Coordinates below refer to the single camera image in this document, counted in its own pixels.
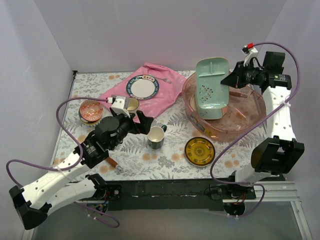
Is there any mint divided rectangular tray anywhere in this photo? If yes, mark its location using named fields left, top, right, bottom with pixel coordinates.
left=197, top=106, right=224, bottom=120

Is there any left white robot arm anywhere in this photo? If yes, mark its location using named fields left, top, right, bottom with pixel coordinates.
left=9, top=110, right=154, bottom=230

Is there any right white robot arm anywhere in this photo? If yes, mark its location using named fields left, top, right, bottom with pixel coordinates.
left=221, top=48, right=305, bottom=199

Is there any pink transparent plastic bin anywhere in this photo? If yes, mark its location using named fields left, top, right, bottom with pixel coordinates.
left=182, top=73, right=266, bottom=143

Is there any dark green mug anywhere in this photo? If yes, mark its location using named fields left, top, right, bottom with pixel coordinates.
left=147, top=125, right=167, bottom=150

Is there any cream mug black rim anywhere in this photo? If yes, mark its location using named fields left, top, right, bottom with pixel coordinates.
left=127, top=97, right=140, bottom=113

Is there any striped white bowl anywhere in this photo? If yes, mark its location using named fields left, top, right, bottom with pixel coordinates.
left=80, top=117, right=101, bottom=127

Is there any green rimmed white plate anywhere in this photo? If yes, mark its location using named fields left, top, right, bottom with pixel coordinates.
left=126, top=74, right=160, bottom=100

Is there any red patterned bowl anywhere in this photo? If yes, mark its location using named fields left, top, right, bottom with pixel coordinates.
left=79, top=100, right=104, bottom=122

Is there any silver fork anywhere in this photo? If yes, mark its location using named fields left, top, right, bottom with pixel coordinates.
left=156, top=77, right=172, bottom=84

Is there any yellow patterned plate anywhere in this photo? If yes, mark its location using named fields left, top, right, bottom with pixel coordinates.
left=184, top=137, right=216, bottom=167

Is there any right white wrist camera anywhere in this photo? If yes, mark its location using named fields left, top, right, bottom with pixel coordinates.
left=242, top=43, right=259, bottom=66

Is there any wooden handled metal scraper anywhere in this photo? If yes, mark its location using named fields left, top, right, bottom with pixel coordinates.
left=106, top=157, right=124, bottom=173

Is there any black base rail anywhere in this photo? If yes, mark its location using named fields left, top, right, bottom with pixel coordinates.
left=82, top=176, right=287, bottom=213

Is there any aluminium frame rail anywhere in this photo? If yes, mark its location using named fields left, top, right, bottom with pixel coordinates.
left=22, top=181, right=312, bottom=240

